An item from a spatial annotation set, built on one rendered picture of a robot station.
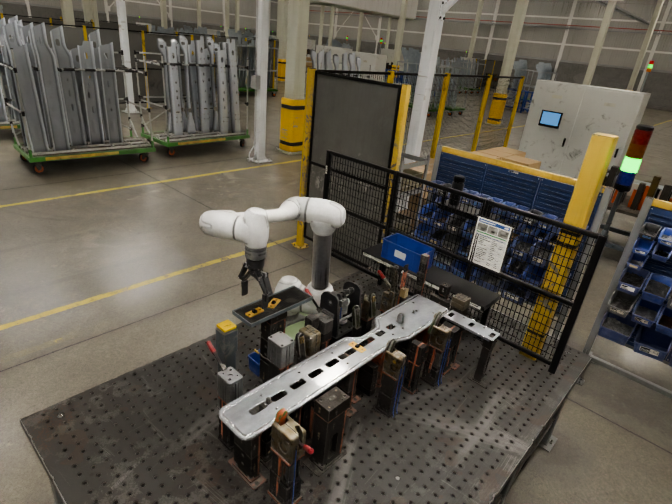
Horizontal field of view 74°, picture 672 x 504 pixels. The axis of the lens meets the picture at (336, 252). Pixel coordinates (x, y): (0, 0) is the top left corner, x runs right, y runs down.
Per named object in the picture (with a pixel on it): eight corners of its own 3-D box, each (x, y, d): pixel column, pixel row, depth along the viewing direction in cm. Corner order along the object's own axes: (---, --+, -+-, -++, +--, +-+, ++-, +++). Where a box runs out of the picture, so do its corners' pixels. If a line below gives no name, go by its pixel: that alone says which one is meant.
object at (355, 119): (387, 286, 471) (421, 85, 386) (379, 291, 462) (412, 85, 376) (300, 242, 550) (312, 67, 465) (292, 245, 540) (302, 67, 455)
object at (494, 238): (500, 275, 261) (514, 226, 247) (465, 261, 274) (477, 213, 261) (501, 274, 262) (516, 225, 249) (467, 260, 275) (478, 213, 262)
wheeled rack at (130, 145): (32, 176, 673) (6, 48, 598) (15, 160, 735) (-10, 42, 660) (156, 163, 798) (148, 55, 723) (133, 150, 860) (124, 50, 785)
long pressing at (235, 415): (249, 449, 155) (249, 445, 154) (212, 412, 168) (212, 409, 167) (451, 311, 250) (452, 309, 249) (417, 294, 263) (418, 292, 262)
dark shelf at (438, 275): (483, 312, 250) (484, 307, 248) (360, 254, 303) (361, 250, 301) (500, 299, 265) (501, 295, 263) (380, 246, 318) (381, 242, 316)
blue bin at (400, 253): (417, 274, 277) (421, 255, 272) (379, 256, 295) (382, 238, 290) (432, 267, 288) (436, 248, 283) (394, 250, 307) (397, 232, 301)
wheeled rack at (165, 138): (168, 158, 834) (161, 55, 758) (140, 146, 890) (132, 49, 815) (249, 147, 969) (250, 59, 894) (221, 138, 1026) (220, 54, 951)
